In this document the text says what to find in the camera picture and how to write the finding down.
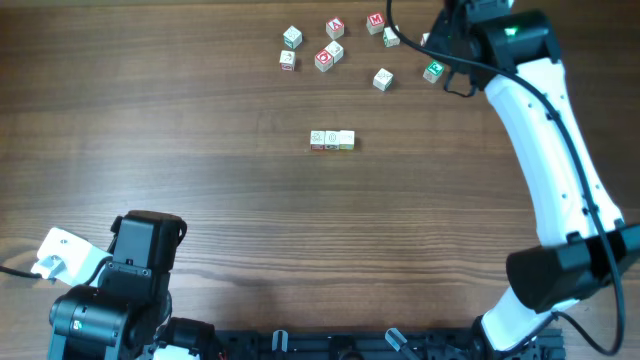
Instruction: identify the white block green side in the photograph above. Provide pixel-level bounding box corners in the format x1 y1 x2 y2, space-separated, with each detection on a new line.
373 68 394 91

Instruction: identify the block yellow letter C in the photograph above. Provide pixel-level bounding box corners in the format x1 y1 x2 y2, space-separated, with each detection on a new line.
339 130 355 150

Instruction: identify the white block circle engraving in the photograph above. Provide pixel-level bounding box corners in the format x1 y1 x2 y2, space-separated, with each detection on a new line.
324 130 340 150

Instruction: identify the block red letter U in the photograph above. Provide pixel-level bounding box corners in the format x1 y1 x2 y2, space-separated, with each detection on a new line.
310 130 326 151

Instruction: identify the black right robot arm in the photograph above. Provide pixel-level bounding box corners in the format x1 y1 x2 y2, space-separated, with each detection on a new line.
420 1 639 359

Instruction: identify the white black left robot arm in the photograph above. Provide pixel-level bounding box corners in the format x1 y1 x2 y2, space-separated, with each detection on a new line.
47 210 219 360

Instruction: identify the white block red drawing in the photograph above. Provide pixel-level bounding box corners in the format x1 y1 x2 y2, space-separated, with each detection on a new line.
420 33 430 47

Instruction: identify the block green letter F top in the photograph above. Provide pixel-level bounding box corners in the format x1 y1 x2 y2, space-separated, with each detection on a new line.
423 60 446 84

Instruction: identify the plain white picture block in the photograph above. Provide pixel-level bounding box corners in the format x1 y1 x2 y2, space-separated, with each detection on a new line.
383 25 401 48

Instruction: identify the block red letter M top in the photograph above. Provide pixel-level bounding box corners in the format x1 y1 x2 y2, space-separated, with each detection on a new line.
366 12 385 35

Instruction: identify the white block green letter I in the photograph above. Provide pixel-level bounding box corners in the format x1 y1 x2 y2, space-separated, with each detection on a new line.
325 41 344 64

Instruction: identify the block red letter A top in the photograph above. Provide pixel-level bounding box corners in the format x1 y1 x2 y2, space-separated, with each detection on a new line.
326 17 345 40

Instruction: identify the block red letter O top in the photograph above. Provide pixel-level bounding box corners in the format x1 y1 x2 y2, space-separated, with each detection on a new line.
314 49 334 72

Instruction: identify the white block teal side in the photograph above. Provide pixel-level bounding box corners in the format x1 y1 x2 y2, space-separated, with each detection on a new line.
283 26 303 50

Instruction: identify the block red digit six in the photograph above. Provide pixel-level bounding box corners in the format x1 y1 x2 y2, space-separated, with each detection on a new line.
279 50 296 71

